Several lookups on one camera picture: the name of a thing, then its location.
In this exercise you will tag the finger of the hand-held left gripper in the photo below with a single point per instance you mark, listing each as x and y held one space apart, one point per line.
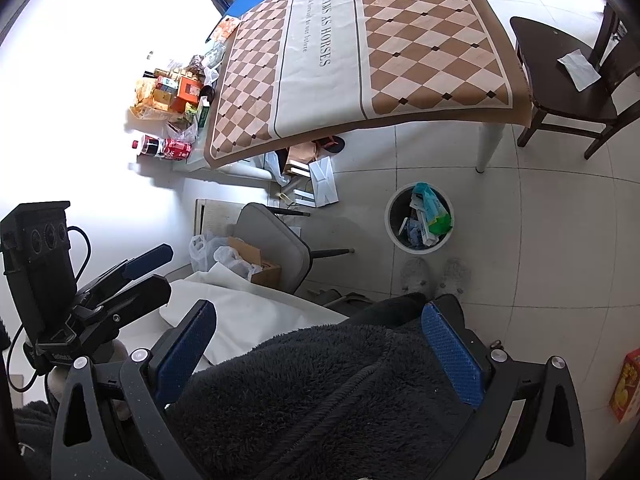
150 257
145 294

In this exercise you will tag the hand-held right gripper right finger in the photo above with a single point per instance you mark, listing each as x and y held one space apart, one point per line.
452 355

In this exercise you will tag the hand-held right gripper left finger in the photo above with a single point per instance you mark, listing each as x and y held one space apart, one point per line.
187 345

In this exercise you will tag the green plastic packet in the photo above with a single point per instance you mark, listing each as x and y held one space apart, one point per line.
436 212

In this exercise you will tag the white round trash bin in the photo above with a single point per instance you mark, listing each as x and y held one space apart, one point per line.
394 212

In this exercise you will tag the person's left forearm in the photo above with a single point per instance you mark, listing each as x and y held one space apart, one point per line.
30 425

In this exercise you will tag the white bedding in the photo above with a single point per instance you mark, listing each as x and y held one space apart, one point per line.
240 310

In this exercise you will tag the person's black pants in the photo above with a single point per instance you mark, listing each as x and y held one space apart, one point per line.
395 307

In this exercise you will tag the crumpled white plastic bag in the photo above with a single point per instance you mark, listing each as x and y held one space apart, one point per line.
235 260

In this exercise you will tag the person's left grey slipper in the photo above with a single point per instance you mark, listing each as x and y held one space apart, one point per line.
416 275

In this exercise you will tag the brown cardboard box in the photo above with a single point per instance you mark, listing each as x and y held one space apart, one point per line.
265 271

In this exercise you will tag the cola bottle with red cap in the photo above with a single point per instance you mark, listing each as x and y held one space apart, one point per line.
150 147

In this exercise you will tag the grey upholstered chair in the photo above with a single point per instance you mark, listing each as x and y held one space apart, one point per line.
270 240

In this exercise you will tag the blue plastic wrapper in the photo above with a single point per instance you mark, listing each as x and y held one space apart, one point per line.
412 233

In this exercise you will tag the clear plastic bag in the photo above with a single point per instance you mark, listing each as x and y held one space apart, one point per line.
184 131

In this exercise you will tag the person's dark fleece jacket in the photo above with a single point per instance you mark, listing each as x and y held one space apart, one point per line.
325 400

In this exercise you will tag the green white box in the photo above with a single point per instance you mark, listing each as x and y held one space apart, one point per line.
204 115

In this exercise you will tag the yellow snack bag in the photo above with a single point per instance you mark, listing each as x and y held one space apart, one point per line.
147 100

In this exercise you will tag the orange box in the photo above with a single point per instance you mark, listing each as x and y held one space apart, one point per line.
186 92

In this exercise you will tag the red yellow box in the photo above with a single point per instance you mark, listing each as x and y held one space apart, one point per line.
627 390

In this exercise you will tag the brown paper bag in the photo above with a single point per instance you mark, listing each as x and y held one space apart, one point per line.
300 155

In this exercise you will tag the white-legged table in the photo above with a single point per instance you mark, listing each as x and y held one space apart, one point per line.
489 150

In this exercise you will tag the dark red slipper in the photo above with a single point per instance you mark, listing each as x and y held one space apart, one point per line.
334 145

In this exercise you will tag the orange patterned packet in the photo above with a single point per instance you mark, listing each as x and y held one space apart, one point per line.
225 29

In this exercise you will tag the brown checked tablecloth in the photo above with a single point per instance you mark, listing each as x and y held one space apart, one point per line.
325 85

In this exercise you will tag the dark wooden chair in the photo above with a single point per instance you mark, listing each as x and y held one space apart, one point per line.
550 85

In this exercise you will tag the white paper sheet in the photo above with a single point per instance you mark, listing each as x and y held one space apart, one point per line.
580 70

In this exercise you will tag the white metal frame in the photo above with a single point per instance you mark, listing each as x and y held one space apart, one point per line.
302 195

